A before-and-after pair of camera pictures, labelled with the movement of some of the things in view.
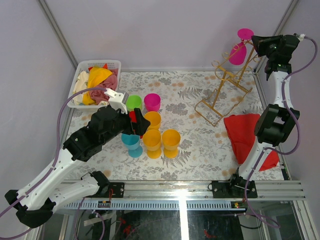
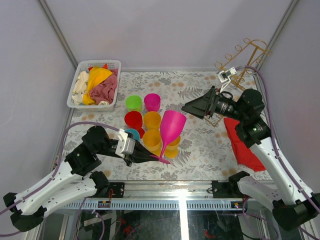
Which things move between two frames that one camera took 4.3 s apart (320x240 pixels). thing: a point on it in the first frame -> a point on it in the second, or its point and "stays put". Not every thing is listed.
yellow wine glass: x=171 y=139 stays put
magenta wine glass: x=238 y=51 -> x=172 y=122
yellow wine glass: x=152 y=139 stays put
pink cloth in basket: x=96 y=96 stays put
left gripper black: x=140 y=127 -> x=142 y=154
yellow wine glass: x=154 y=118 stays put
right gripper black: x=260 y=43 -> x=198 y=107
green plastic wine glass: x=133 y=101 stays put
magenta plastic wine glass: x=152 y=102 stays put
